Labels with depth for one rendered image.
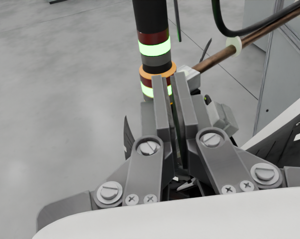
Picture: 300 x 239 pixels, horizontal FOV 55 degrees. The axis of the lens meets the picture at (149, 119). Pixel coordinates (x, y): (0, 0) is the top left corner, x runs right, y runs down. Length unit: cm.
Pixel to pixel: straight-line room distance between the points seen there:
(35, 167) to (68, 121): 56
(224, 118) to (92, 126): 195
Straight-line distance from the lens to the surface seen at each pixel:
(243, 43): 44
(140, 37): 31
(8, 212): 240
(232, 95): 284
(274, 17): 49
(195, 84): 37
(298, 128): 49
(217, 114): 87
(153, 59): 31
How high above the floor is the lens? 174
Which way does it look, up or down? 42 degrees down
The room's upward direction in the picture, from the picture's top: 9 degrees counter-clockwise
